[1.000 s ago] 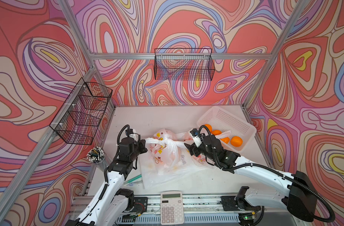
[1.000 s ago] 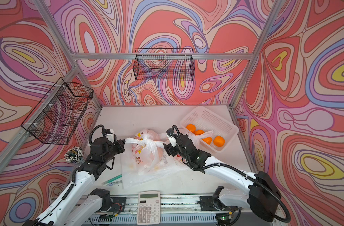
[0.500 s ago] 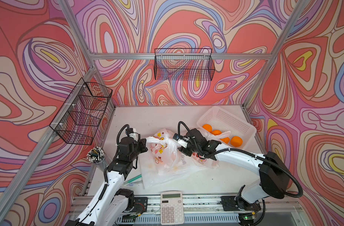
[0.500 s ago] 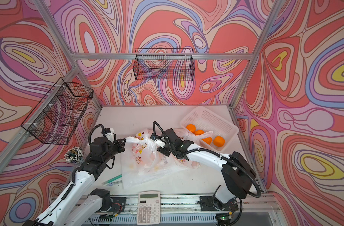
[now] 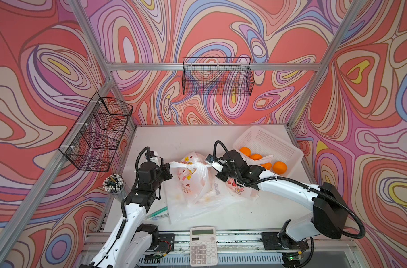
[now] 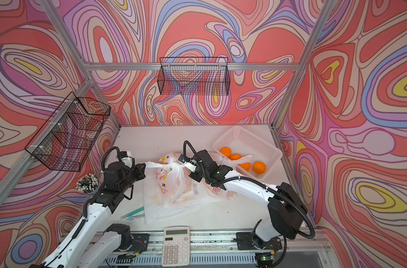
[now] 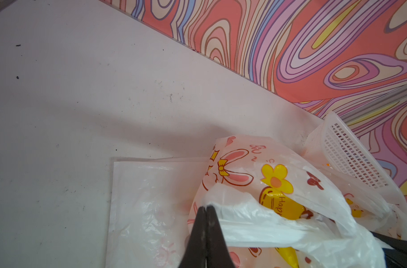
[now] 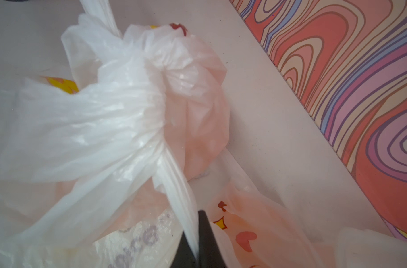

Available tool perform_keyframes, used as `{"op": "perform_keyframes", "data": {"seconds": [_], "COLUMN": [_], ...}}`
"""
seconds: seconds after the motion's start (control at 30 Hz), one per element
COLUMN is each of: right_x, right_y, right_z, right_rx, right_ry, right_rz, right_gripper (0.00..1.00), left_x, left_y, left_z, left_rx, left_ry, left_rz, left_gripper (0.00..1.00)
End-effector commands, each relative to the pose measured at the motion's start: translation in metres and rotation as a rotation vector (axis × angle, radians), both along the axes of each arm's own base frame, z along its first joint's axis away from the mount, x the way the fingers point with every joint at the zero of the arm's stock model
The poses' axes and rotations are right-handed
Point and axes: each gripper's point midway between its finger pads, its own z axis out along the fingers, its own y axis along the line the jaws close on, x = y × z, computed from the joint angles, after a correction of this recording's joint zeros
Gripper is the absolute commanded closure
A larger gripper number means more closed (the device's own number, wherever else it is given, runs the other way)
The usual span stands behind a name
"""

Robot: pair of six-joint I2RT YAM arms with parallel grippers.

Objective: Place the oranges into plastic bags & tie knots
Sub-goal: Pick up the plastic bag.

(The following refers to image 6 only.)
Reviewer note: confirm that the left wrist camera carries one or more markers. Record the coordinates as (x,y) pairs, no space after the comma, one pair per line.
(127,158)

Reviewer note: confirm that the clear plastic bag bottom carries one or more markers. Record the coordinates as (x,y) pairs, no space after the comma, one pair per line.
(156,211)

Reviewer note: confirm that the white plastic fruit basket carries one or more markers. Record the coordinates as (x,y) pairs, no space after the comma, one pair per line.
(245,143)

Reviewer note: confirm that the green pen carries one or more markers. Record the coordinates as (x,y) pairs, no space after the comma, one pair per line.
(137,213)

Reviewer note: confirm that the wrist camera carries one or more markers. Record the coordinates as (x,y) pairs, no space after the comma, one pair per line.
(127,158)
(187,163)

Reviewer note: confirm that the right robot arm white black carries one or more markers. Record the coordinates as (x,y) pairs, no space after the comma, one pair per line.
(287,214)

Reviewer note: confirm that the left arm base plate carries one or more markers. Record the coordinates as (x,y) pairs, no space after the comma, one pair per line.
(137,243)

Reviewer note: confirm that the black wire basket back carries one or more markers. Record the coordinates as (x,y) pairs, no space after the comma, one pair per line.
(194,76)

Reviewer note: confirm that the cup of pens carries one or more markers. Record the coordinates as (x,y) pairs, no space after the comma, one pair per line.
(88,184)

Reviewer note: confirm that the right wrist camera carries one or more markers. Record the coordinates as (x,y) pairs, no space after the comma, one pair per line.
(187,163)

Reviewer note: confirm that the white desk calculator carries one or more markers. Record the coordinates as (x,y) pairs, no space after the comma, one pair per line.
(176,247)

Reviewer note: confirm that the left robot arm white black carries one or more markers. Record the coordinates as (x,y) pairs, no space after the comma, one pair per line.
(72,252)

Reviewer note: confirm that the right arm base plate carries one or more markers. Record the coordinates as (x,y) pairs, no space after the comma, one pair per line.
(250,241)

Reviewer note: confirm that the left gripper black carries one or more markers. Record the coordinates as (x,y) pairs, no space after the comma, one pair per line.
(139,172)

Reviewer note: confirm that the printed white plastic bag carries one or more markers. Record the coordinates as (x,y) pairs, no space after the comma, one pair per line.
(222,191)

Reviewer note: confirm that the orange fruit right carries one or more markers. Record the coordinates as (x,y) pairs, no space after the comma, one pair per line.
(226,151)

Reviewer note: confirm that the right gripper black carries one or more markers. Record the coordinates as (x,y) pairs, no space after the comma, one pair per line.
(195,177)

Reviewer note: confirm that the orange fruit bottom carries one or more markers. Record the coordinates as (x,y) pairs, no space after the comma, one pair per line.
(259,167)

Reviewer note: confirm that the black wire basket left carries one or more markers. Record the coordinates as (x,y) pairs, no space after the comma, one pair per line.
(71,134)

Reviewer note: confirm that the black wire basket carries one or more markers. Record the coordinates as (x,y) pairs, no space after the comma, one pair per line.
(194,76)
(71,134)

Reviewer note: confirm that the orange fruit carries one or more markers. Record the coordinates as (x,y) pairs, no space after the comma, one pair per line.
(259,167)
(226,151)

